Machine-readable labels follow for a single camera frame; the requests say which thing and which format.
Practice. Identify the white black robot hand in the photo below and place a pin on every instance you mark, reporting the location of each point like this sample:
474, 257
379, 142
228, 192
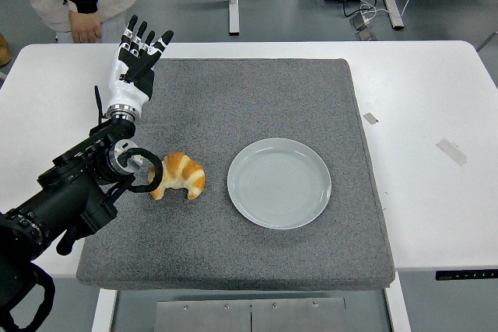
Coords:
126, 89

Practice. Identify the golden croissant bread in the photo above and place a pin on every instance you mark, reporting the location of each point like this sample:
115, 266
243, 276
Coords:
181, 170

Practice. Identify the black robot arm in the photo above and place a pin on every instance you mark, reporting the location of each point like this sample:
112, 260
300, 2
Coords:
70, 196

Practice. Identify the grey round plate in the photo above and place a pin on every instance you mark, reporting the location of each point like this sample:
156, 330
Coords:
278, 184

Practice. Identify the grey metal plate with screws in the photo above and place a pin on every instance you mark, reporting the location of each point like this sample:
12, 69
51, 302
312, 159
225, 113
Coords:
202, 316

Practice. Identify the person's hand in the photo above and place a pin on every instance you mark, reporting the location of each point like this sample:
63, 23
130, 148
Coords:
85, 26

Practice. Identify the brown shoe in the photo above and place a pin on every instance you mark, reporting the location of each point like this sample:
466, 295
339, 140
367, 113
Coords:
4, 50

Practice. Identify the grey fabric mat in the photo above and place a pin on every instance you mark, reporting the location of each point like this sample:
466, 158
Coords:
233, 254

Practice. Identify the white table leg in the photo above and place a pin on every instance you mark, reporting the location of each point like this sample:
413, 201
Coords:
398, 308
104, 312

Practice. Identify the small clear tape piece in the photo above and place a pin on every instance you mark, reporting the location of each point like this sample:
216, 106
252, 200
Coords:
370, 118

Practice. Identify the large clear tape piece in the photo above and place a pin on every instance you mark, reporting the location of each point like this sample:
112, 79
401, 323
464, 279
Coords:
451, 152

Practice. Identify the grey metal bar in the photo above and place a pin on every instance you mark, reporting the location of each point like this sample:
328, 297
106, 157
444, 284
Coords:
488, 40

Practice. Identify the black table control panel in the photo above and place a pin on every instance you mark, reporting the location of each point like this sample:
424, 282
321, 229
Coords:
467, 275

